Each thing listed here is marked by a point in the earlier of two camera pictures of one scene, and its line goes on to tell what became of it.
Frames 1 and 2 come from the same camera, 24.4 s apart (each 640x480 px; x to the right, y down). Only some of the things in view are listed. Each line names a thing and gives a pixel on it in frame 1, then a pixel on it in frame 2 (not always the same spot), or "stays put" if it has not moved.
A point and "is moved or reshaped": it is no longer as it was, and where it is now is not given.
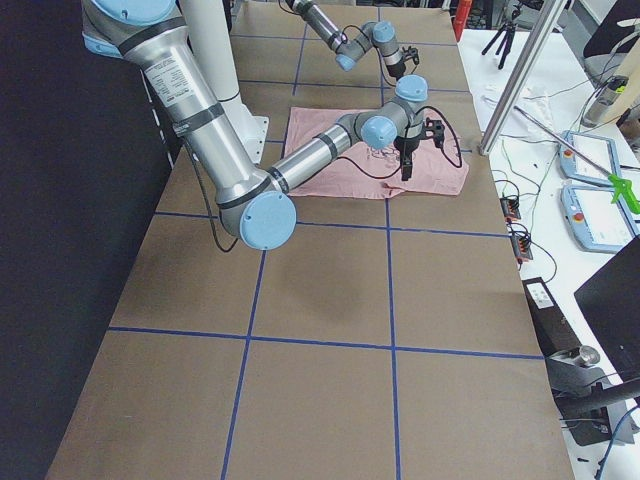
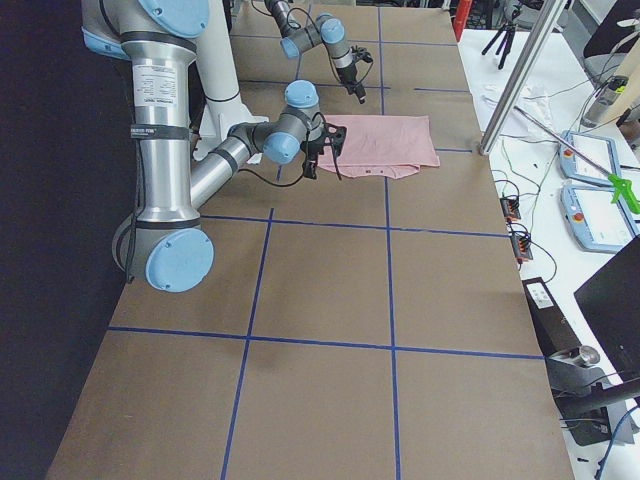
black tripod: [507, 34] stays put
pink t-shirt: [374, 174] is moved or reshaped
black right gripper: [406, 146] -> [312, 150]
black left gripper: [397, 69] -> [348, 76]
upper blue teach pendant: [600, 150] stays put
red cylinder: [461, 17] stays put
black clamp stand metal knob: [583, 395] stays put
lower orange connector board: [522, 248] stays put
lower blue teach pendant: [596, 222] stays put
